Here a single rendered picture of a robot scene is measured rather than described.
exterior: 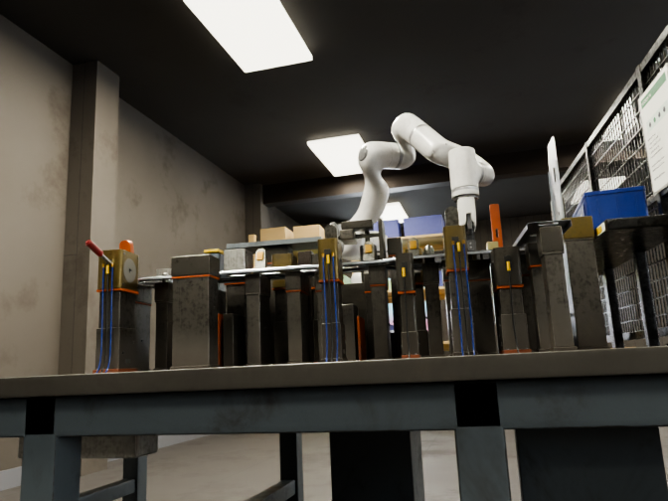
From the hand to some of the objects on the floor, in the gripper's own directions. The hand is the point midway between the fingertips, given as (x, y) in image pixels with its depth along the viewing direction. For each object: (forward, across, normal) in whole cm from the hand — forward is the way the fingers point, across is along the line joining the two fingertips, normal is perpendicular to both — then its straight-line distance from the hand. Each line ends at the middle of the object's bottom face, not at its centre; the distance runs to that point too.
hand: (470, 248), depth 176 cm
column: (+103, +54, +38) cm, 122 cm away
